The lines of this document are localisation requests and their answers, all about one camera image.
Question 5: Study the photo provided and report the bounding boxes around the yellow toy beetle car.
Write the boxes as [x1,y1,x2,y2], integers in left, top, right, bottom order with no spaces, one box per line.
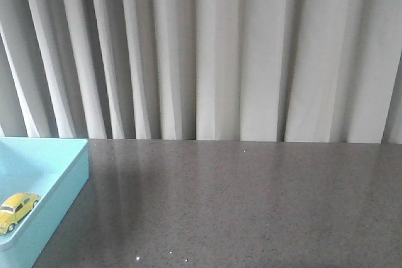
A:
[1,193,41,235]

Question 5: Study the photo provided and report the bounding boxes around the light blue tin box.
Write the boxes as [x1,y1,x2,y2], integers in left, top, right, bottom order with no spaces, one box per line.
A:
[1,137,89,267]

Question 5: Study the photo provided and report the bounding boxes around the grey pleated curtain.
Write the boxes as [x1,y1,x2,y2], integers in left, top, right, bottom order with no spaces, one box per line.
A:
[1,0,401,143]

